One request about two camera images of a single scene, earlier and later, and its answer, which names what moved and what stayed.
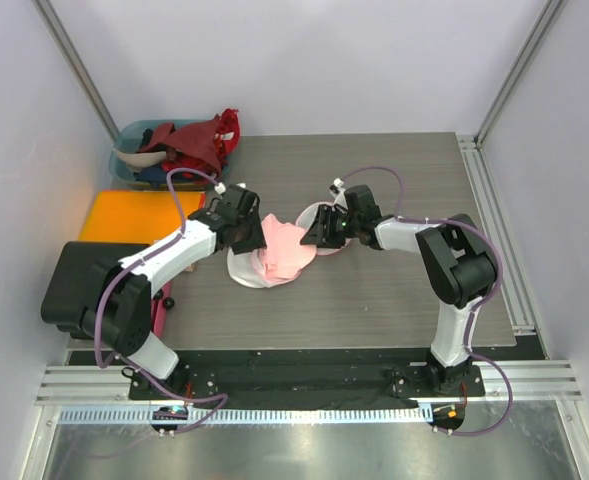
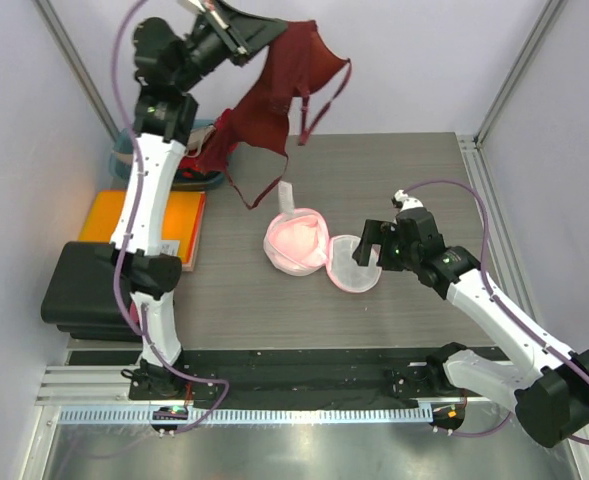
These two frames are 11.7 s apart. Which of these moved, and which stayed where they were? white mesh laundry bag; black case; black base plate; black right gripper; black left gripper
Moved: black left gripper; white mesh laundry bag; black right gripper
Stayed: black base plate; black case
